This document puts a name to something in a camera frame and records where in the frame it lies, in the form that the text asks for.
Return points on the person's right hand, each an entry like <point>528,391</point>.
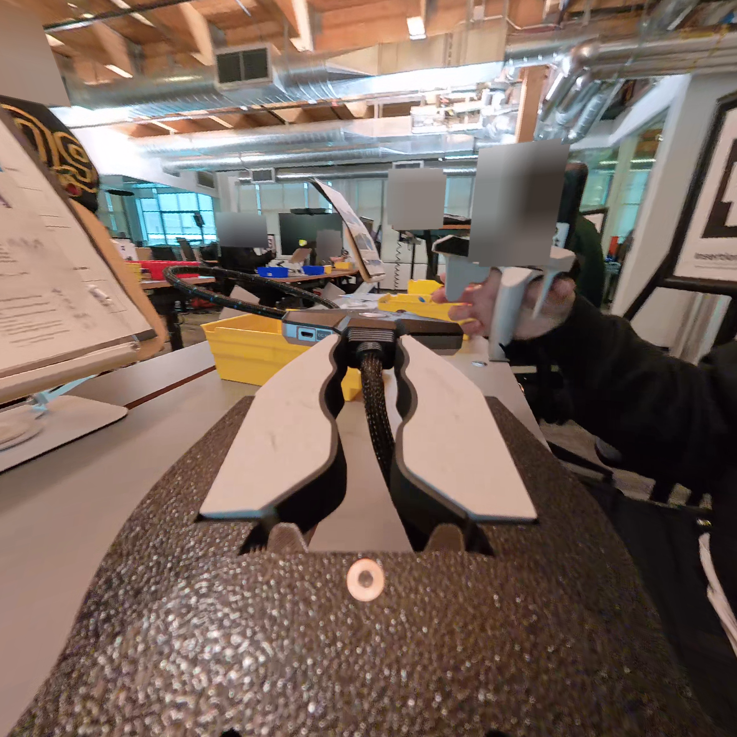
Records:
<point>475,311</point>

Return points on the silver air duct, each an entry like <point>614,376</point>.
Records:
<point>345,80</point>

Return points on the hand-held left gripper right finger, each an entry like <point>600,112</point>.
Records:
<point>460,443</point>

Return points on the person's torso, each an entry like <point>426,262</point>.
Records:
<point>662,576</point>

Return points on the grey desk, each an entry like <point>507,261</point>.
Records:
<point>86,518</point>

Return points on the black computer monitor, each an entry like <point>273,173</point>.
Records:
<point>299,233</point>

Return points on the yellow plastic bin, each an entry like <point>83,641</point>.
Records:
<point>247,351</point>
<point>414,308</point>

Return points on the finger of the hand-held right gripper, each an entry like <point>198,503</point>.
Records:
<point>458,276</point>
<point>544,293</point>

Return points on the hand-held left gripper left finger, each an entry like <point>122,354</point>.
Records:
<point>276,437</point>

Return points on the grey metal video switch box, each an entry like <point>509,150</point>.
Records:
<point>429,331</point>

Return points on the blue plastic bin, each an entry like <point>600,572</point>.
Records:
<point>314,270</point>
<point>273,272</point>

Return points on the ceiling vent box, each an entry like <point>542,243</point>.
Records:
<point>242,64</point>

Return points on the instruction sheet on stand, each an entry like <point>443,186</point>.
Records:
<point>52,276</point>

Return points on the red plastic bin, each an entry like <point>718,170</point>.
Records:
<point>173,269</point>

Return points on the framed marker poster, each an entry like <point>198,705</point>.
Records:
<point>714,230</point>

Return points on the tilted document stand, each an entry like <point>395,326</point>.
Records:
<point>357,230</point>

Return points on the person's right forearm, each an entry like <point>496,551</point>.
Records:
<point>633,391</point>

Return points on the wooden support post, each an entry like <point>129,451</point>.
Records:
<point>529,103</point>

